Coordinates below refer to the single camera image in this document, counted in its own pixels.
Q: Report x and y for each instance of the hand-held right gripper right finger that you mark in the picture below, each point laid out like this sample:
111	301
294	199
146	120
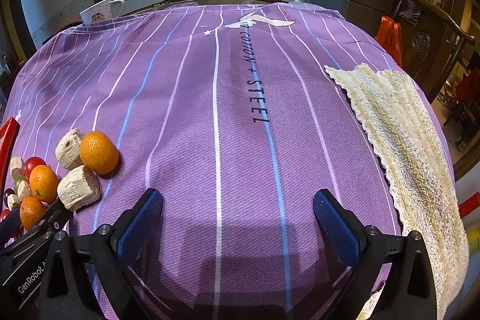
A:
333	226

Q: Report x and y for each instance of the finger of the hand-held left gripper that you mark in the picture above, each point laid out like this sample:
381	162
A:
9	222
56	217

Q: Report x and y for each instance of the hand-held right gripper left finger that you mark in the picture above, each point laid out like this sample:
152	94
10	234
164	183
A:
138	226

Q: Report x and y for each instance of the orange mandarin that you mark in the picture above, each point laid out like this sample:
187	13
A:
99	152
32	213
44	183

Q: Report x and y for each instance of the large peeled sugarcane piece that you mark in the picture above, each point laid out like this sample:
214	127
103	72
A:
77	188
69	151

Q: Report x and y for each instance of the green grape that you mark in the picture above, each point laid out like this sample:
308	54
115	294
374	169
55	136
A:
19	182

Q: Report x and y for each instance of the red cherry tomato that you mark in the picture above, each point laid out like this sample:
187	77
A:
32	164
4	215

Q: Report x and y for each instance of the red rimmed tray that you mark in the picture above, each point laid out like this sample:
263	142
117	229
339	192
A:
8	140

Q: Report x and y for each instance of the small peeled sugarcane piece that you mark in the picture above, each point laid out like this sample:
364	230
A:
24	189
13	200
17	164

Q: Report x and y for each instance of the dark purple grape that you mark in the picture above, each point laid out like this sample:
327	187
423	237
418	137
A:
7	192

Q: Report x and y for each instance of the cream terry towel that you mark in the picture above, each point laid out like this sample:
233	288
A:
405	140

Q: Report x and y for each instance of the purple striped tablecloth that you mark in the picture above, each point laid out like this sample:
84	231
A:
225	117

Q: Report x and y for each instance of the orange plastic bag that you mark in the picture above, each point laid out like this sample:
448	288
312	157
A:
390	39

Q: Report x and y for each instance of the dark wooden chair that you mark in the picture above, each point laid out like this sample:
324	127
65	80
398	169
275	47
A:
423	39

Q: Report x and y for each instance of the white cartoon mug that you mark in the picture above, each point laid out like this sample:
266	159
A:
107	10

